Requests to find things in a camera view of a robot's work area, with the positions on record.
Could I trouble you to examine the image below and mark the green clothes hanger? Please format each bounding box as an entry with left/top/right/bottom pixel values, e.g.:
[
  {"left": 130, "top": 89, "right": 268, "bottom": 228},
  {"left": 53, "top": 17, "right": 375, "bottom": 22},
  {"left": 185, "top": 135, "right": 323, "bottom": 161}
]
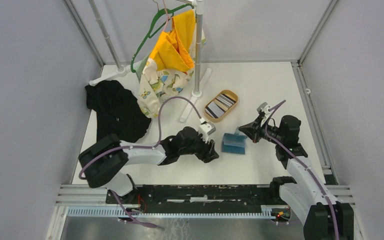
[{"left": 130, "top": 0, "right": 195, "bottom": 73}]

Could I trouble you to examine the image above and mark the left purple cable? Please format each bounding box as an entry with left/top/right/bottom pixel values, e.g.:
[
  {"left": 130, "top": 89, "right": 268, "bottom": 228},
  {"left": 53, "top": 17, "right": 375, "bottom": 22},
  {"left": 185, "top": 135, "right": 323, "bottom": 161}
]
[{"left": 78, "top": 96, "right": 203, "bottom": 180}]

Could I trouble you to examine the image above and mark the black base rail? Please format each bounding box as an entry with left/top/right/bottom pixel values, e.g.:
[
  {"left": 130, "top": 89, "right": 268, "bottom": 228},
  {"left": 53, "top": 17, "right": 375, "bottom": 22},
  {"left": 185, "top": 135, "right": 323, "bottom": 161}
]
[{"left": 120, "top": 184, "right": 286, "bottom": 214}]

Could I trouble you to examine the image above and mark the blue card holder wallet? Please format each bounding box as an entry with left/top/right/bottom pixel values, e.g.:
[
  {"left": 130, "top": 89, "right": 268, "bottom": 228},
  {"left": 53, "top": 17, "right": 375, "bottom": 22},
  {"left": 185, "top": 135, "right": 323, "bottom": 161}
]
[{"left": 221, "top": 127, "right": 248, "bottom": 155}]

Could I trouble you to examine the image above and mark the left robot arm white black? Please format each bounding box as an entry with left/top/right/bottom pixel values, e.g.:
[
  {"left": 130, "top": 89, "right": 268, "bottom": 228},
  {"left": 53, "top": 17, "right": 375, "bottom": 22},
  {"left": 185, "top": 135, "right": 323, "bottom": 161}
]
[{"left": 78, "top": 126, "right": 219, "bottom": 204}]

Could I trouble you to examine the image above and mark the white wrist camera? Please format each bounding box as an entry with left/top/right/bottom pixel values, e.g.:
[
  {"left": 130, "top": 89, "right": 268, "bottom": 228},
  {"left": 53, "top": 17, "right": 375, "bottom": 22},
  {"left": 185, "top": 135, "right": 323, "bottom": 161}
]
[
  {"left": 256, "top": 102, "right": 271, "bottom": 117},
  {"left": 198, "top": 117, "right": 216, "bottom": 143}
]

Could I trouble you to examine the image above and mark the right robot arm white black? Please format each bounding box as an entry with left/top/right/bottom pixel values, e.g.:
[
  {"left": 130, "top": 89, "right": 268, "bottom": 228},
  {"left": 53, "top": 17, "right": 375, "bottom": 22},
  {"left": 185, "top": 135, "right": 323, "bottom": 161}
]
[{"left": 238, "top": 114, "right": 354, "bottom": 240}]

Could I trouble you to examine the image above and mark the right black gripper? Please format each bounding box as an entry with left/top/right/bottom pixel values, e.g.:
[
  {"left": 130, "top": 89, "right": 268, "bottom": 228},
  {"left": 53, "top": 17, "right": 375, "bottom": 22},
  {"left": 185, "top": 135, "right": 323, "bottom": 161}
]
[{"left": 238, "top": 114, "right": 284, "bottom": 145}]

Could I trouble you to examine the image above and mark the oval wooden card tray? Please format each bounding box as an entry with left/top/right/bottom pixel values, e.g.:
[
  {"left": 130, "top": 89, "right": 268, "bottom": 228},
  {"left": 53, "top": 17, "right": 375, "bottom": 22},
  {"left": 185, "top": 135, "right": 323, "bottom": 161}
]
[{"left": 204, "top": 89, "right": 239, "bottom": 123}]

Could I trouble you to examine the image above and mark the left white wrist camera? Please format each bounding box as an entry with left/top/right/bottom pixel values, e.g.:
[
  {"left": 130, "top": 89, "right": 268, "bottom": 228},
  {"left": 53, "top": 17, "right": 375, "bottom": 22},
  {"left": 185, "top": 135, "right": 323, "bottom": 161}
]
[{"left": 198, "top": 117, "right": 216, "bottom": 143}]

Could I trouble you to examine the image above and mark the black garment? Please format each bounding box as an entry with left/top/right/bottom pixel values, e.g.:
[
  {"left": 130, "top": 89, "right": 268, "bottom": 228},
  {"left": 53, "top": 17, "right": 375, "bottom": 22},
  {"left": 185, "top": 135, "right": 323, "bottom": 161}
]
[{"left": 84, "top": 80, "right": 152, "bottom": 143}]

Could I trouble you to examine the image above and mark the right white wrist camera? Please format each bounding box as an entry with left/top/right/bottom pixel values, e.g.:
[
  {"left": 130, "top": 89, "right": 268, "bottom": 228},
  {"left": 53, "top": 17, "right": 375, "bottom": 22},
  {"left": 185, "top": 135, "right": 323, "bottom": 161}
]
[{"left": 256, "top": 102, "right": 271, "bottom": 117}]

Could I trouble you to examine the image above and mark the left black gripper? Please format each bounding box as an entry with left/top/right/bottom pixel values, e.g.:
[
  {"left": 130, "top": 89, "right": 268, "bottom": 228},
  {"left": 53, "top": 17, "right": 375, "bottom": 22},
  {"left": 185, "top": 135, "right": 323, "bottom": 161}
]
[{"left": 179, "top": 131, "right": 219, "bottom": 163}]

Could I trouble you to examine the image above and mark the yellow dinosaur print jacket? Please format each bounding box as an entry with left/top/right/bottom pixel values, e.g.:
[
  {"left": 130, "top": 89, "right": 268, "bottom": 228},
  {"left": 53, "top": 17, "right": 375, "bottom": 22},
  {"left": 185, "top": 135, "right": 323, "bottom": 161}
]
[{"left": 136, "top": 9, "right": 197, "bottom": 119}]

